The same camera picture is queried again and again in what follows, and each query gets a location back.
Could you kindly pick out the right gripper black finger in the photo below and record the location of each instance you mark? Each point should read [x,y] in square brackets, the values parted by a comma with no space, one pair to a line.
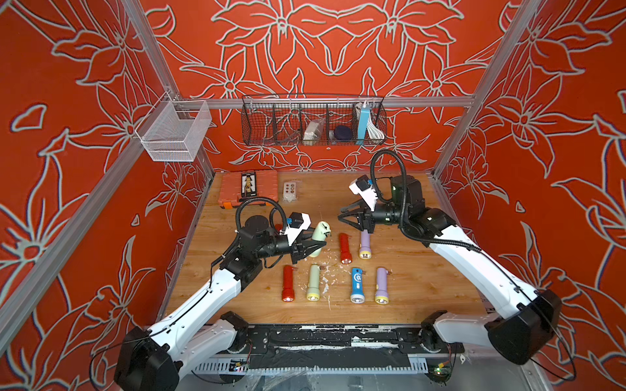
[354,209]
[354,221]

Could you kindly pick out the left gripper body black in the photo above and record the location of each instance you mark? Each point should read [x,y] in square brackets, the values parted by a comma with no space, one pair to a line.
[277,245]

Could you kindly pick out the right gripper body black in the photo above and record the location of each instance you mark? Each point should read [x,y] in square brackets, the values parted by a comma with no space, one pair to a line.
[385,215]

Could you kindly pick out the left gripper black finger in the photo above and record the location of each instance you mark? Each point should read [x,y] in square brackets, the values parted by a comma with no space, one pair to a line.
[304,248]
[309,234]

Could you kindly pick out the cream flashlight back row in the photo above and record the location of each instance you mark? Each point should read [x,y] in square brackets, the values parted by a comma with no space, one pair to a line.
[318,239]

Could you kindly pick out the purple flashlight back row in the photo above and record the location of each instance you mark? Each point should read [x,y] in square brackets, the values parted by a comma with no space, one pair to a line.
[365,251]

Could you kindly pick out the purple flashlight row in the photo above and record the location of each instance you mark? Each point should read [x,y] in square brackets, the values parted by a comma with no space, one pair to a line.
[382,296]
[365,251]

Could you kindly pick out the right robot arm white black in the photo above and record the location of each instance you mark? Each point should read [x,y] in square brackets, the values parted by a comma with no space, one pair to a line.
[524,319]

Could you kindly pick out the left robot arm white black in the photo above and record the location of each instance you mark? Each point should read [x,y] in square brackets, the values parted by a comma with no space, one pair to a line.
[161,355]

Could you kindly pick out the green flashlight front row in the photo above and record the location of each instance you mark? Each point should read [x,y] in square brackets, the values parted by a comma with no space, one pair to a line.
[313,289]

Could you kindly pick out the red flashlight front row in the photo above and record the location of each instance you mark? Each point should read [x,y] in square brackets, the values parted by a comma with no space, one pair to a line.
[288,293]

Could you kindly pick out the blue flashlight front row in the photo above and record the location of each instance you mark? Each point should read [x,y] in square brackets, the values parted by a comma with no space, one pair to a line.
[357,295]

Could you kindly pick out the purple flashlight front row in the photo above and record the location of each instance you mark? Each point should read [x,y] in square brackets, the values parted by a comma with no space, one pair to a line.
[382,296]

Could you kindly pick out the white button box in bag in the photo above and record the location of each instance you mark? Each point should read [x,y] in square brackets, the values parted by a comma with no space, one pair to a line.
[290,192]

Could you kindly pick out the black card on case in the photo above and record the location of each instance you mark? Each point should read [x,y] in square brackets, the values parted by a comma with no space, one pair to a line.
[248,185]

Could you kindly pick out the orange tool case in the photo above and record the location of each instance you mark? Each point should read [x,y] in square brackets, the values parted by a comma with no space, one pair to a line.
[230,192]

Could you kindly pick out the dark blue round item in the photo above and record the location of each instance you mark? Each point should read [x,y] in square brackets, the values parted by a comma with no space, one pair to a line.
[343,133]

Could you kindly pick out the white bagged item in basket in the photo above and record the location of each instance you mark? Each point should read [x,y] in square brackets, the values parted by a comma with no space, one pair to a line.
[313,133]

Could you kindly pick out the light blue box in basket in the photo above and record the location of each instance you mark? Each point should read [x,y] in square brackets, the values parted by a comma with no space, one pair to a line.
[363,112]

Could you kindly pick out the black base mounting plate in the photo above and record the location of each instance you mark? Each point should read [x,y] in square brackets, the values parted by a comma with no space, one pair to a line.
[332,348]

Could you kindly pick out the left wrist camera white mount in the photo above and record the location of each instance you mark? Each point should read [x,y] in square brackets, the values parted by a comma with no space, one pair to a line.
[296,224]

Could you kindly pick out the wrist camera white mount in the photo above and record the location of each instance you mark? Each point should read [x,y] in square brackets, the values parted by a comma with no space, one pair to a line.
[363,187]
[296,224]

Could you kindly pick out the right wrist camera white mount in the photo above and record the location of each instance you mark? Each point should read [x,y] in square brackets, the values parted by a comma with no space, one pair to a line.
[363,187]

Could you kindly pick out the black wire wall basket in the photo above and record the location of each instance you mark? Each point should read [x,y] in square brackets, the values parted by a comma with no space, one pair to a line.
[274,120]

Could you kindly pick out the clear plastic wall bin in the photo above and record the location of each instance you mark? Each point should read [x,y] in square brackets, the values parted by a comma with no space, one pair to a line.
[170,133]

